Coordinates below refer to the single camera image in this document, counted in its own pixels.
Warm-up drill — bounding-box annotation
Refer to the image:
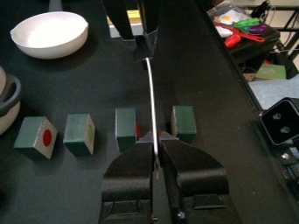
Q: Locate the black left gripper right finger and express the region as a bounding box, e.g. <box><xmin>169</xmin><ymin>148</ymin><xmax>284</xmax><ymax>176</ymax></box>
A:
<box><xmin>157</xmin><ymin>130</ymin><xmax>242</xmax><ymax>224</ymax></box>

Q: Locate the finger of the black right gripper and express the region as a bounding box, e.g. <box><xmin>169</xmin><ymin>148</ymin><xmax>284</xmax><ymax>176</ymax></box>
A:
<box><xmin>101</xmin><ymin>0</ymin><xmax>136</xmax><ymax>40</ymax></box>
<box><xmin>138</xmin><ymin>0</ymin><xmax>158</xmax><ymax>38</ymax></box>

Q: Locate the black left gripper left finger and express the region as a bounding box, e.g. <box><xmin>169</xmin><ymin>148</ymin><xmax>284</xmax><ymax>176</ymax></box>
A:
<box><xmin>97</xmin><ymin>130</ymin><xmax>156</xmax><ymax>224</ymax></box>

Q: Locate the yellow block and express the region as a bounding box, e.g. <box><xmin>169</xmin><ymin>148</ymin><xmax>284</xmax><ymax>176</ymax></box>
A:
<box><xmin>125</xmin><ymin>10</ymin><xmax>142</xmax><ymax>25</ymax></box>

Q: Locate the green wooden block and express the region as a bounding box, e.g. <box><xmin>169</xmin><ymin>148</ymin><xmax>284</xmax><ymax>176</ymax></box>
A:
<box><xmin>169</xmin><ymin>105</ymin><xmax>197</xmax><ymax>144</ymax></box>
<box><xmin>114</xmin><ymin>108</ymin><xmax>142</xmax><ymax>152</ymax></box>

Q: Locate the white bowl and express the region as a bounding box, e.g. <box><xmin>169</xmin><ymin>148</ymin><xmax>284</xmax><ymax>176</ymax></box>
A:
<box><xmin>9</xmin><ymin>10</ymin><xmax>89</xmax><ymax>60</ymax></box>

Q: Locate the red plastic toy utensil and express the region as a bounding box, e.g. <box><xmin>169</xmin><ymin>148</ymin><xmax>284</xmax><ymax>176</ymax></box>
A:
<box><xmin>214</xmin><ymin>24</ymin><xmax>267</xmax><ymax>49</ymax></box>

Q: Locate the green plastic toy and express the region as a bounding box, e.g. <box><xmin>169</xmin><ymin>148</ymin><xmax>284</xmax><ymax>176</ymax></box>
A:
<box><xmin>232</xmin><ymin>17</ymin><xmax>261</xmax><ymax>33</ymax></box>

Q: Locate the green block with red dot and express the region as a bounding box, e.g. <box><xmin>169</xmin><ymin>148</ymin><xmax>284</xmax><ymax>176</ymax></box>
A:
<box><xmin>13</xmin><ymin>115</ymin><xmax>58</xmax><ymax>161</ymax></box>

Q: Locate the purple plastic toy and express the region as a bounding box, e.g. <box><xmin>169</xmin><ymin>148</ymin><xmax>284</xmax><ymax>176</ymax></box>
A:
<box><xmin>246</xmin><ymin>24</ymin><xmax>269</xmax><ymax>36</ymax></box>

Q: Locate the black storage box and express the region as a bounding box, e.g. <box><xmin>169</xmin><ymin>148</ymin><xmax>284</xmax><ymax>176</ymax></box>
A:
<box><xmin>226</xmin><ymin>29</ymin><xmax>283</xmax><ymax>73</ymax></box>

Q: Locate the green cardboard box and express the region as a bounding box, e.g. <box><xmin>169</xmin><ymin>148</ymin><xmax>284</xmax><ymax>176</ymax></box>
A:
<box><xmin>255</xmin><ymin>63</ymin><xmax>288</xmax><ymax>81</ymax></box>

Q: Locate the black table level camera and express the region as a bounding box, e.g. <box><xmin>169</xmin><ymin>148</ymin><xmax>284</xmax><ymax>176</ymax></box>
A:
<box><xmin>259</xmin><ymin>97</ymin><xmax>299</xmax><ymax>146</ymax></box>

